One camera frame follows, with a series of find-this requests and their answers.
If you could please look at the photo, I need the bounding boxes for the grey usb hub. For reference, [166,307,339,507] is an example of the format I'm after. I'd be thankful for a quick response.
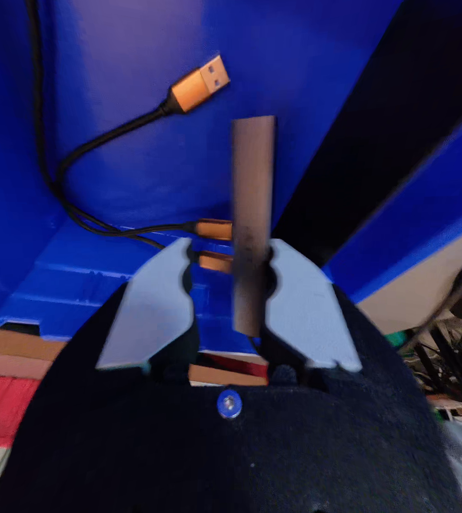
[231,116,277,338]

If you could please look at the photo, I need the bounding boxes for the orange plug usb-c cable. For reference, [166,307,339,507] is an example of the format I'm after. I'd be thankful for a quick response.
[24,0,234,275]

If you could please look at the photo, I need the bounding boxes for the red storage bin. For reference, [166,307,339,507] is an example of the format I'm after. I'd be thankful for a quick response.
[0,373,44,449]

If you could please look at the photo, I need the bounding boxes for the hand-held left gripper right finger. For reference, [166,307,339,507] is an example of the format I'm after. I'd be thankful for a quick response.
[264,239,363,371]

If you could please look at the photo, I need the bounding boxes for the blue storage bin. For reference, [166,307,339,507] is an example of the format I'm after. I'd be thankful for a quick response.
[0,0,462,355]

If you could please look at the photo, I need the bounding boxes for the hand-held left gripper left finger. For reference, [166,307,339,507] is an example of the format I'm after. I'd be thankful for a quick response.
[96,237,196,369]

